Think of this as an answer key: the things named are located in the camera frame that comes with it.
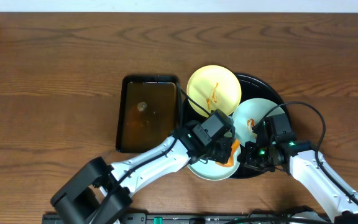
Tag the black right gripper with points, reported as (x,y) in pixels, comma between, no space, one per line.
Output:
(250,149)

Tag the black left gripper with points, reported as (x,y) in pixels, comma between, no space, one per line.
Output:
(223,149)

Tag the orange green sponge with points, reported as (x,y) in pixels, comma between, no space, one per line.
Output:
(230,161)

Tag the light blue plate front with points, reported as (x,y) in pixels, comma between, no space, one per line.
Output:
(209,170)

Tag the light blue plate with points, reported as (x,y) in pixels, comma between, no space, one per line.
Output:
(209,170)
(248,114)

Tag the yellow plate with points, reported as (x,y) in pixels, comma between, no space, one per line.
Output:
(215,87)

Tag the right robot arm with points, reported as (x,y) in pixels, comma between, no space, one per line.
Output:
(302,161)

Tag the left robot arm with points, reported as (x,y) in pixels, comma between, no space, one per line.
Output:
(100,193)

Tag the black rectangular water tray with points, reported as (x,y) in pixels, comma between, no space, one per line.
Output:
(148,112)

